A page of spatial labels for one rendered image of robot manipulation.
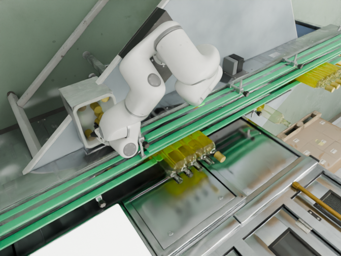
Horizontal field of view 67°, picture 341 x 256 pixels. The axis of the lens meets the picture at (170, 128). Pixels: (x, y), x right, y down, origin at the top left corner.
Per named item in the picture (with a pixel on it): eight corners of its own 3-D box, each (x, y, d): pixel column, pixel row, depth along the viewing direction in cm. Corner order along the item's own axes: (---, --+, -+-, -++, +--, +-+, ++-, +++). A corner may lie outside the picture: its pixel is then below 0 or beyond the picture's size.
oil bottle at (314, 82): (288, 77, 176) (329, 95, 158) (291, 69, 172) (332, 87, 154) (294, 74, 178) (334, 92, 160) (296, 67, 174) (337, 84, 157)
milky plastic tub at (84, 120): (79, 139, 115) (86, 150, 110) (64, 97, 100) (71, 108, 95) (114, 123, 122) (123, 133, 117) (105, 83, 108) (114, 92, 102)
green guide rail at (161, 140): (140, 142, 121) (149, 153, 116) (140, 141, 120) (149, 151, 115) (340, 43, 194) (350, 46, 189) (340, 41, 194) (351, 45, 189)
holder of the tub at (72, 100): (82, 147, 119) (89, 157, 114) (64, 97, 101) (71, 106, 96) (115, 131, 126) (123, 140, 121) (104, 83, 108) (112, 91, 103)
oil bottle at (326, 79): (294, 74, 178) (334, 92, 161) (296, 67, 174) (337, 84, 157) (299, 71, 180) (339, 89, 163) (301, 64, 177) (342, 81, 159)
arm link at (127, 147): (117, 121, 83) (143, 115, 88) (105, 113, 91) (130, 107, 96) (121, 162, 89) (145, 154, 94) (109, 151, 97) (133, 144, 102)
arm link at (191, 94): (226, 58, 73) (190, 103, 75) (224, 77, 97) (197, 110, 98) (200, 39, 75) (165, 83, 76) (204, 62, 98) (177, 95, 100)
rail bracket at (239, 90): (225, 87, 139) (244, 98, 131) (227, 74, 134) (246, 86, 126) (231, 84, 141) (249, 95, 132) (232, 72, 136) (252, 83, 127)
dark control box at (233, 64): (222, 69, 149) (232, 75, 144) (223, 57, 144) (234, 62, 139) (231, 65, 153) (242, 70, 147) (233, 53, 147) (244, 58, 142)
